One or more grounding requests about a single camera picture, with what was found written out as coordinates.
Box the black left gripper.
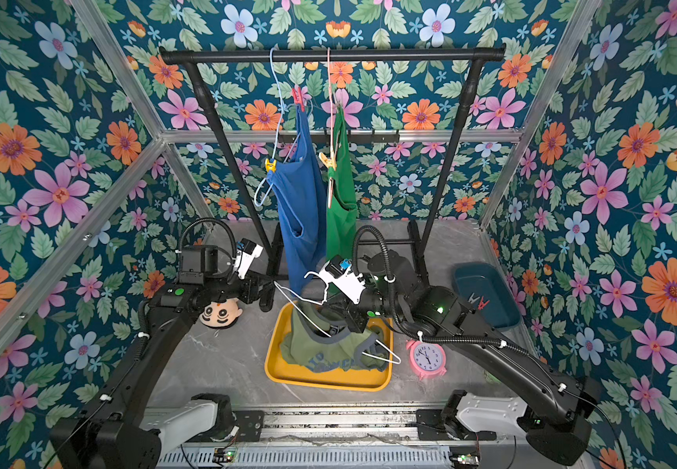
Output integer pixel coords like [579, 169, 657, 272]
[203, 267, 279, 305]

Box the olive green tank top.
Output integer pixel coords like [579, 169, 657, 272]
[280, 301, 391, 373]

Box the red clothespin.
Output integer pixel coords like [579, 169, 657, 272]
[475, 297, 490, 311]

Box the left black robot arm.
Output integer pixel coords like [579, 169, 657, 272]
[50, 223, 268, 468]

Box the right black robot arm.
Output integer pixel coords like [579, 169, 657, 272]
[318, 226, 602, 466]

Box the blue tank top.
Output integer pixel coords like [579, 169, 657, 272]
[267, 107, 327, 294]

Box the plush doll toy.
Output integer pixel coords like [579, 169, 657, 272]
[199, 299, 244, 329]

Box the pink alarm clock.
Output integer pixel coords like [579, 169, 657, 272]
[406, 331, 447, 380]

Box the yellow plastic tray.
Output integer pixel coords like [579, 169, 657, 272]
[264, 304, 393, 393]

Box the dark teal plastic bin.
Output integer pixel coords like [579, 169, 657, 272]
[453, 262, 521, 330]

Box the beige clothespin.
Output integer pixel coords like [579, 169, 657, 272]
[318, 152, 338, 171]

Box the pink clothespin on blue top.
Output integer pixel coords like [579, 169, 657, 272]
[291, 86, 310, 113]

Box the black clothes rack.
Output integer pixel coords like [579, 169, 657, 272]
[160, 45, 506, 285]

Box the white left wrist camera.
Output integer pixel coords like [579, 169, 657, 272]
[234, 238, 264, 279]

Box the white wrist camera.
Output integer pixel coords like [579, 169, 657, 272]
[318, 255, 366, 305]
[234, 238, 264, 279]

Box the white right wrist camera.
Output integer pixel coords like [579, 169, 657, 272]
[318, 255, 366, 305]

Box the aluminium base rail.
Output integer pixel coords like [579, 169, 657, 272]
[138, 405, 586, 448]

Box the light blue wire hanger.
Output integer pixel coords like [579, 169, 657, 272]
[253, 48, 303, 207]

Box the pink wire hanger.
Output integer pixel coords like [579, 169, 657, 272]
[327, 49, 336, 209]

